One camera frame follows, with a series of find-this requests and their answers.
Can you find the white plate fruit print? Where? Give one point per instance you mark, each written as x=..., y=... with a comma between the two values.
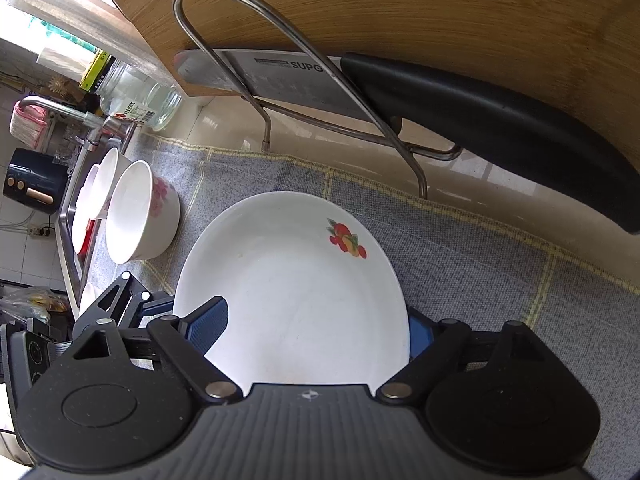
x=300, y=300

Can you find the bamboo cutting board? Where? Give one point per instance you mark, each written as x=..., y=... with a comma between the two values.
x=400, y=5

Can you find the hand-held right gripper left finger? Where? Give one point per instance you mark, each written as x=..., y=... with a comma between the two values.
x=207, y=325

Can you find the grey teal checked dish cloth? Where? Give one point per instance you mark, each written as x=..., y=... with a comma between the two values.
x=475, y=285

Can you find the short plastic wrap roll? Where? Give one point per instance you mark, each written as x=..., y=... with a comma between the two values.
x=62, y=62

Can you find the pink dish rag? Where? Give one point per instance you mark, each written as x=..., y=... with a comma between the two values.
x=27, y=125

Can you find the clear glass jar yellow lid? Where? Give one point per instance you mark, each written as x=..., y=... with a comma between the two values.
x=140, y=95

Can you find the white power strip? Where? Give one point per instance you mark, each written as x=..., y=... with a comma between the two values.
x=41, y=231

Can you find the tall plastic wrap roll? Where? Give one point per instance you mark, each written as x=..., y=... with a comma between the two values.
x=75, y=15

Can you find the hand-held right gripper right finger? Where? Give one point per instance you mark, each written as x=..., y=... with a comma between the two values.
x=420, y=335

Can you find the dark blue kitchen appliance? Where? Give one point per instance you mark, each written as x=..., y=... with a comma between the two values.
x=30, y=175

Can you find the plastic bag of food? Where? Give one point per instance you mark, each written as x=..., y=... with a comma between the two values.
x=30, y=305

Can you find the steel faucet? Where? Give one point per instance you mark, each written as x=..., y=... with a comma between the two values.
x=65, y=109

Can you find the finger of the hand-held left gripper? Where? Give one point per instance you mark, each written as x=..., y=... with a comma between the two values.
x=155, y=309
x=85, y=320

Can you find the steel sink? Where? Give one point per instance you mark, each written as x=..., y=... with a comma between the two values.
x=70, y=270

